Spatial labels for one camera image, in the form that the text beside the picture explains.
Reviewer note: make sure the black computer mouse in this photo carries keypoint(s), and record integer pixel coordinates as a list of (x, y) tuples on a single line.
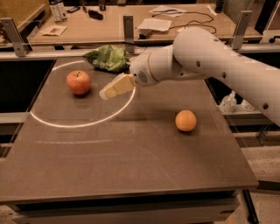
[(95, 15)]

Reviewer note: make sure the metal bracket post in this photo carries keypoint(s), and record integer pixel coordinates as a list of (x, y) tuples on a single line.
[(128, 32), (18, 44), (239, 32)]

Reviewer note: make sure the orange fruit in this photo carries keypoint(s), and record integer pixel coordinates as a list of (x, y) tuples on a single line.
[(185, 120)]

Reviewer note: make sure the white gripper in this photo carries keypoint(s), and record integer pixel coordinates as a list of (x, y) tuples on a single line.
[(139, 70)]

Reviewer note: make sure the white bottle on desk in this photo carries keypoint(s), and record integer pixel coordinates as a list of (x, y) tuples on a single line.
[(58, 11)]

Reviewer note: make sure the brown paper envelope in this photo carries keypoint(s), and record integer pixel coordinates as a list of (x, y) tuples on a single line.
[(53, 30)]

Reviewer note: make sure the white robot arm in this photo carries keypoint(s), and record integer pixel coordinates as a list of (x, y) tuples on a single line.
[(195, 54)]

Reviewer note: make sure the red apple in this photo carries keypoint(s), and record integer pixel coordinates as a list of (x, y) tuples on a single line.
[(78, 82)]

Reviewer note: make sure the white paper sheet centre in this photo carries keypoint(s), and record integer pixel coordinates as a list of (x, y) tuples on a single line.
[(154, 24)]

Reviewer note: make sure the left metal bracket post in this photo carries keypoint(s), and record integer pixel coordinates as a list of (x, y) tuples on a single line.
[(18, 44)]

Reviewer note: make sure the black phone on desk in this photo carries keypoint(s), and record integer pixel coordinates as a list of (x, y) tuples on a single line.
[(73, 9)]

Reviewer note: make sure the wooden background desk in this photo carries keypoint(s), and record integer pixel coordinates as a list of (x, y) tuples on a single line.
[(82, 29)]

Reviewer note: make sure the right metal bracket post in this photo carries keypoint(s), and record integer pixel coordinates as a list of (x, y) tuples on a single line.
[(239, 32)]

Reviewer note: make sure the white papers far desk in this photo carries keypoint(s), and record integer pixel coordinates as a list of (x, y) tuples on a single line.
[(167, 11)]

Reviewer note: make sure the middle metal bracket post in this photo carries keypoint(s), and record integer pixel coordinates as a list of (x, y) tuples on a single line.
[(128, 32)]

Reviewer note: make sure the clear plastic bottle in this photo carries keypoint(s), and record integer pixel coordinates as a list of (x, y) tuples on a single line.
[(228, 103)]

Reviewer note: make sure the green chip bag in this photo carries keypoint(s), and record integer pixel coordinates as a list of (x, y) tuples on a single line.
[(109, 58)]

